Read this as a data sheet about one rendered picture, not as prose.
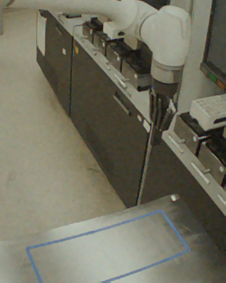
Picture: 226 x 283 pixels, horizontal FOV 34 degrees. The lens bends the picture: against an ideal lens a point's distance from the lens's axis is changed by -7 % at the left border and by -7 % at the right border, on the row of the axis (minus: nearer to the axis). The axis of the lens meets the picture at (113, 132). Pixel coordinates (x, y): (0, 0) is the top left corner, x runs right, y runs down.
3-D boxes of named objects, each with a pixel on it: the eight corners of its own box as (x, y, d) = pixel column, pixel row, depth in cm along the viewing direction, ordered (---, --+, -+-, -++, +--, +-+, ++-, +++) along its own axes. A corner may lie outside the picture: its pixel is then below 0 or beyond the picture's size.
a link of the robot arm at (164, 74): (173, 50, 106) (170, 68, 110) (146, 53, 102) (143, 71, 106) (191, 65, 100) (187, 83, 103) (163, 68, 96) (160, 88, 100)
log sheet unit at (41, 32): (36, 45, 286) (37, 5, 265) (45, 60, 267) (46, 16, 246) (34, 46, 286) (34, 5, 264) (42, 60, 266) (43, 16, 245)
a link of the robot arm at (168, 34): (195, 65, 100) (167, 45, 109) (203, 14, 90) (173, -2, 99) (164, 71, 95) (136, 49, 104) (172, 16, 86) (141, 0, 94)
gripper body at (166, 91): (185, 82, 103) (180, 110, 109) (169, 68, 109) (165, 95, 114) (162, 86, 100) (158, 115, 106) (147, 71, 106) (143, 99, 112)
